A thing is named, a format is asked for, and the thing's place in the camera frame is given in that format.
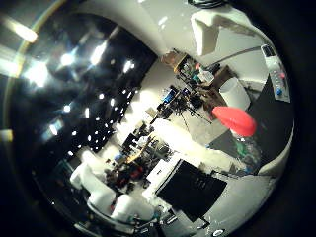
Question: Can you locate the clear spray bottle red cap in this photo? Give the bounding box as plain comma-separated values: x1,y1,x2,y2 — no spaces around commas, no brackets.
211,106,264,176

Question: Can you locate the blue lit device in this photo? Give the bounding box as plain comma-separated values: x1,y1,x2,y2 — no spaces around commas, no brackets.
163,88,177,104

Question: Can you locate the brown wooden workbench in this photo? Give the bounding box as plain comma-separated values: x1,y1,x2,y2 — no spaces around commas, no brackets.
200,65,236,111

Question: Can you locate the white box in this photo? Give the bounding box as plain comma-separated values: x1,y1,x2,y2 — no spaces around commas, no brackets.
218,77,252,112

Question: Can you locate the clear plastic container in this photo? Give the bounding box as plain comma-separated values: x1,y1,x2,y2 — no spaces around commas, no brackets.
197,67,215,84

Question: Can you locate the wooden shelf box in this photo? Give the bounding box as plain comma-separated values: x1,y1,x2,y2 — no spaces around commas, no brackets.
162,48,186,73

